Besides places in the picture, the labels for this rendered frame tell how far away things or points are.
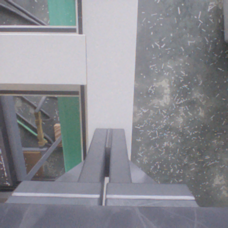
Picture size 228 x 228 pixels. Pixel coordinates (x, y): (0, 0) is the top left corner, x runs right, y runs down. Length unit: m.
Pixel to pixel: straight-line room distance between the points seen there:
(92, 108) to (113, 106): 0.02
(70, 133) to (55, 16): 0.15
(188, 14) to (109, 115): 1.10
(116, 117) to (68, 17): 0.14
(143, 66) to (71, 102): 0.90
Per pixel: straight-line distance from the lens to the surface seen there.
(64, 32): 0.21
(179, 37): 1.17
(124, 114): 0.15
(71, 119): 0.24
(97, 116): 0.15
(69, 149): 0.25
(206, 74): 1.24
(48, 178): 1.03
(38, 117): 0.96
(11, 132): 0.67
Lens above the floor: 1.08
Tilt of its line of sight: 75 degrees down
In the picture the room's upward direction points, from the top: 178 degrees counter-clockwise
